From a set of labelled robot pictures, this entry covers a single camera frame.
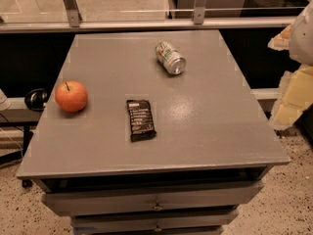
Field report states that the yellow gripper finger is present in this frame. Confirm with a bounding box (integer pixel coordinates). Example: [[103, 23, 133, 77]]
[[269, 65, 313, 130], [268, 24, 292, 51]]

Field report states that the green silver 7up can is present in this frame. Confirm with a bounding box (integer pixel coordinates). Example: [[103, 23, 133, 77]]
[[155, 41, 187, 75]]

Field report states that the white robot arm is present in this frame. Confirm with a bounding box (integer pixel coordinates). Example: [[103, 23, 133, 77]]
[[268, 1, 313, 130]]

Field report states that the grey drawer cabinet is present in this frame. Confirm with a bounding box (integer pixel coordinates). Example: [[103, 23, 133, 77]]
[[18, 30, 289, 235]]

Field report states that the black snack bar wrapper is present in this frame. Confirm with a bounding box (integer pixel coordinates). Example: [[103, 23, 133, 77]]
[[126, 100, 157, 142]]

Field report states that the red apple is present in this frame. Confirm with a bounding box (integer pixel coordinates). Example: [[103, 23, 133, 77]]
[[55, 80, 88, 113]]

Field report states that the black round device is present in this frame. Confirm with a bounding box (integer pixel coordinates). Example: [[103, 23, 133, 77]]
[[24, 88, 49, 112]]

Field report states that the metal railing frame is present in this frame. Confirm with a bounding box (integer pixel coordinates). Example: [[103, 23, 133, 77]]
[[0, 0, 312, 33]]

